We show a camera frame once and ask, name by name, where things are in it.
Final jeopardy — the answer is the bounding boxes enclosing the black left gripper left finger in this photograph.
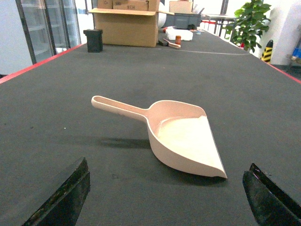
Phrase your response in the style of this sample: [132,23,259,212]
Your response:
[23,157,90,226]

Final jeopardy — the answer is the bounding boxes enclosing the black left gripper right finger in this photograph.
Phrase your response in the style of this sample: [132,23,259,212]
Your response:
[242,163,301,226]

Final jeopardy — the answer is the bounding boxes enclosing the beige plastic scoop tray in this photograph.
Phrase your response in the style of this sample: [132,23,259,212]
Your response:
[91,96,227,178]

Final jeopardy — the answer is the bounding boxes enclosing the yellow black striped bollard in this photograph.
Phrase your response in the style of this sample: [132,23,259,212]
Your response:
[261,40,273,64]

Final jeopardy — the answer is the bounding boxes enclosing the black plastic bin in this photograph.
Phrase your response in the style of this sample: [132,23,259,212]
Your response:
[83,29,103,53]

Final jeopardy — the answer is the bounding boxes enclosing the glass door cabinet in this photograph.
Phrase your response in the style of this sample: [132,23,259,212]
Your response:
[16,0,81,64]

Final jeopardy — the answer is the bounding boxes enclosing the green potted plant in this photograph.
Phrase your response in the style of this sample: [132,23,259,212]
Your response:
[224,0,271,53]

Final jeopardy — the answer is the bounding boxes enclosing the white table with red stools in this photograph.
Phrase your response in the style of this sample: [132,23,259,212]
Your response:
[200,14,236,38]

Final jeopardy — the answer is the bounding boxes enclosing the orange cylindrical container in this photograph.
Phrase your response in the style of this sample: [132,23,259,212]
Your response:
[175,35,181,45]

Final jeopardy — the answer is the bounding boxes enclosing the large open cardboard box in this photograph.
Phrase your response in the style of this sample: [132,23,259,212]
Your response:
[89,8,174,48]

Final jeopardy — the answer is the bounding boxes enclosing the white foam block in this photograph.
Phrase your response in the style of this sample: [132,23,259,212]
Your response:
[165,29,193,41]

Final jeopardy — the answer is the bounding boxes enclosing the grey plastic crate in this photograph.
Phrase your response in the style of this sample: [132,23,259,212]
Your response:
[163,13,202,30]

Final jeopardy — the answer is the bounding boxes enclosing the stacked cardboard boxes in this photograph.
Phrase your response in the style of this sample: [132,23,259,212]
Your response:
[97,0,160,11]

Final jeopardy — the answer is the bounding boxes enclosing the wooden handled brush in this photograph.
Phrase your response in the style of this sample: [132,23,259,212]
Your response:
[163,39,181,49]

